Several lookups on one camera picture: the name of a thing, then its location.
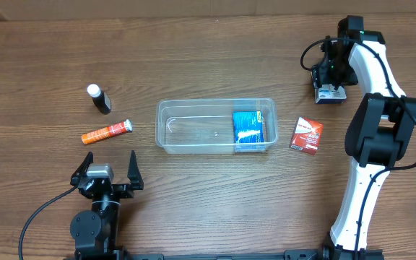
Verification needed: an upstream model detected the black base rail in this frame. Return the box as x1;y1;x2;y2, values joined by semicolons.
63;246;385;260

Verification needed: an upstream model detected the red medicine box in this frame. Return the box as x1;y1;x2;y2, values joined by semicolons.
290;117;324;155

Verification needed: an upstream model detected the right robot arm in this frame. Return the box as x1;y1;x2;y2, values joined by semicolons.
309;15;416;259

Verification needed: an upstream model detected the orange tablet tube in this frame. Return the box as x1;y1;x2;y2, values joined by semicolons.
81;119;133;144

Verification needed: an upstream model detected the white medicine box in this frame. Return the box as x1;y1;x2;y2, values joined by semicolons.
315;84;347;104

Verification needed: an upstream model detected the dark bottle white cap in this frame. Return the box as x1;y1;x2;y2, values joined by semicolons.
87;84;111;115

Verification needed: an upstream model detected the clear plastic container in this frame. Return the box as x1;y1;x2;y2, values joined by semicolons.
155;97;279;155

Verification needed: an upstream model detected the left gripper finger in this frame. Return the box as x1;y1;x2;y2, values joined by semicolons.
127;150;144;190
70;152;93;186

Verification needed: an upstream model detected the blue medicine box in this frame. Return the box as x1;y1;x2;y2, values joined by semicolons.
233;110;265;152

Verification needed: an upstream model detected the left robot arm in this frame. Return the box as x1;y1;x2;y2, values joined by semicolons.
70;152;144;259

